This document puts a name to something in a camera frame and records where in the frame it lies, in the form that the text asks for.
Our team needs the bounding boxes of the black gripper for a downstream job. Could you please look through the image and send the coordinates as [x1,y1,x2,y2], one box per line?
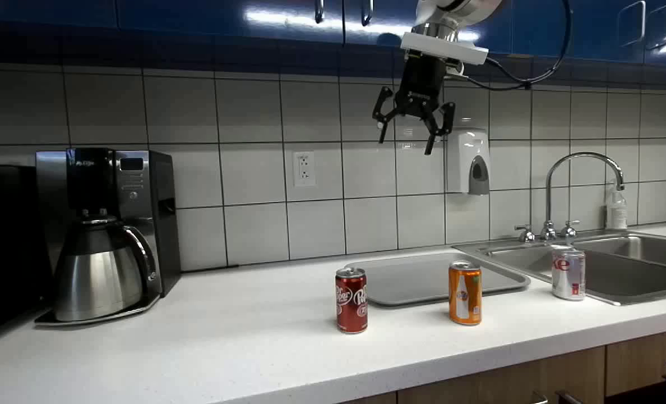
[369,51,458,157]

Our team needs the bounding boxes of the orange soda can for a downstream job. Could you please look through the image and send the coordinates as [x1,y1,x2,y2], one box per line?
[447,258,485,329]

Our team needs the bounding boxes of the red soda can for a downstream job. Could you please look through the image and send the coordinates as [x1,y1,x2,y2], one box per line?
[333,265,369,336]

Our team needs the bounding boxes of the silver can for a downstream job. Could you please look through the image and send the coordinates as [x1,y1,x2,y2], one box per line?
[550,242,588,304]

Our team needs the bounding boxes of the grey plastic tray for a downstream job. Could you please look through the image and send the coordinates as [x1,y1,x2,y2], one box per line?
[342,247,534,311]

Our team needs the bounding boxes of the chrome gooseneck faucet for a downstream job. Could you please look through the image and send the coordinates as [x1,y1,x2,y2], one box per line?
[543,150,627,242]

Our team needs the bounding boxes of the clear pump soap bottle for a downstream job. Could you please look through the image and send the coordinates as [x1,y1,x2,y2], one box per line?
[604,187,629,233]

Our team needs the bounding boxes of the stainless steel sink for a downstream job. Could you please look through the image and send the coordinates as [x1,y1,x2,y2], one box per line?
[461,232,666,307]

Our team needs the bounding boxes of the blue upper cabinet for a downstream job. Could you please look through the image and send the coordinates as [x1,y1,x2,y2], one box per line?
[0,0,666,72]

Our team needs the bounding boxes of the wooden lower cabinet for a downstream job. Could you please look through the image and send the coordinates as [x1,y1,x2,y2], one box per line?
[340,326,666,404]

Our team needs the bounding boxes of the black coffee maker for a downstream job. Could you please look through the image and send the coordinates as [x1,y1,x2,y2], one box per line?
[34,147,181,330]

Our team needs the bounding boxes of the steel coffee carafe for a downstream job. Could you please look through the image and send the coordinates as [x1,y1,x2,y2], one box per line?
[52,215,161,326]

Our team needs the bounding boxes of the black microwave oven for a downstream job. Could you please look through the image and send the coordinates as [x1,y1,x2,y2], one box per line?
[0,161,49,340]

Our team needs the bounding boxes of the white wall soap dispenser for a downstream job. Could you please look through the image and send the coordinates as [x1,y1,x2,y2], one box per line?
[443,131,493,198]

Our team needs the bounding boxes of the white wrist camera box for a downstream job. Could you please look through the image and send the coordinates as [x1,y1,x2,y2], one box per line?
[398,29,490,67]

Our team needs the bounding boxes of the white wall outlet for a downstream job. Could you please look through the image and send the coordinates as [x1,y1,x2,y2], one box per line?
[292,150,319,189]

